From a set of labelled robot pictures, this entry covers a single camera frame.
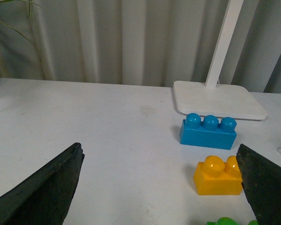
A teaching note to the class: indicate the top-camera left gripper black right finger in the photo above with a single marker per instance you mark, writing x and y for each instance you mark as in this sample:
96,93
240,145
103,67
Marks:
262,185

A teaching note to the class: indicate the yellow two-stud toy block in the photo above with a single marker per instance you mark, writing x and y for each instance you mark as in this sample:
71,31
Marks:
217,177

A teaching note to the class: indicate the top-camera left gripper black left finger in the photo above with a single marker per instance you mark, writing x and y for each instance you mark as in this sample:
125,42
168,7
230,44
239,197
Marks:
44,198

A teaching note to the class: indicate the green potted plant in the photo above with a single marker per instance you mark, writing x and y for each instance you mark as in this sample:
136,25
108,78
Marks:
18,29

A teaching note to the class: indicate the green toy block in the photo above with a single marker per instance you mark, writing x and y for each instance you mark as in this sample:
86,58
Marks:
229,221

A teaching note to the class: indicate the white desk lamp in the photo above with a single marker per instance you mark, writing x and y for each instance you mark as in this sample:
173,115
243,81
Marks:
220,100

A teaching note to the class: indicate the blue three-stud toy block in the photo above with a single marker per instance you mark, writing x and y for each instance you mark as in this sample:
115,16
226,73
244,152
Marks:
208,132

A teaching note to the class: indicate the grey pleated curtain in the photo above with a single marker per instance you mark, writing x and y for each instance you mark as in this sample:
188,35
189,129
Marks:
153,42

